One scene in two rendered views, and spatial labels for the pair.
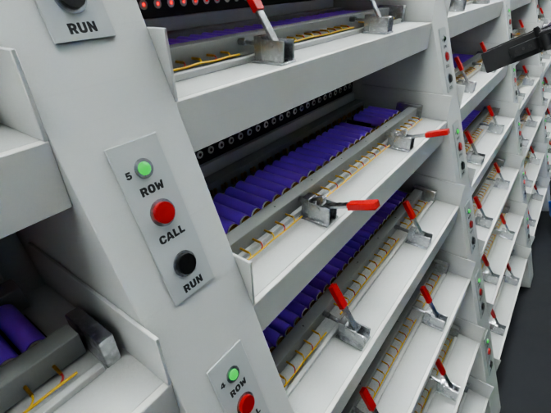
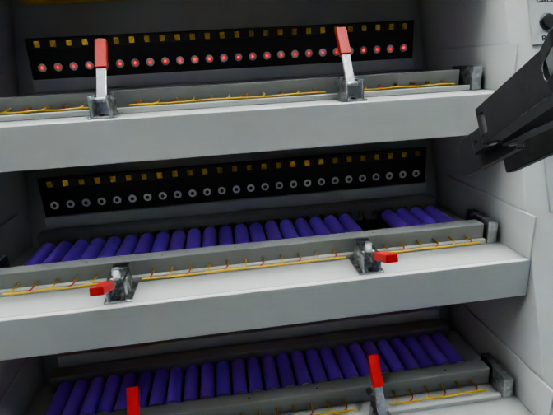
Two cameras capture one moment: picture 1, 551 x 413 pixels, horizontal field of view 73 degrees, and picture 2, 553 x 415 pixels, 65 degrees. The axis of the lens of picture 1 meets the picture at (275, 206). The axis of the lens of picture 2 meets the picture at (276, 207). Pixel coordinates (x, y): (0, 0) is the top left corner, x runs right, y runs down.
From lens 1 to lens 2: 0.51 m
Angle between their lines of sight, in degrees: 43
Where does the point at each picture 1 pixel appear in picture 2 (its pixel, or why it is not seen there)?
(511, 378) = not seen: outside the picture
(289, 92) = (92, 146)
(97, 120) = not seen: outside the picture
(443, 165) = (527, 339)
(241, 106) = (11, 148)
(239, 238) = (16, 272)
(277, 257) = (28, 306)
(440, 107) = (522, 233)
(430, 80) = (511, 184)
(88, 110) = not seen: outside the picture
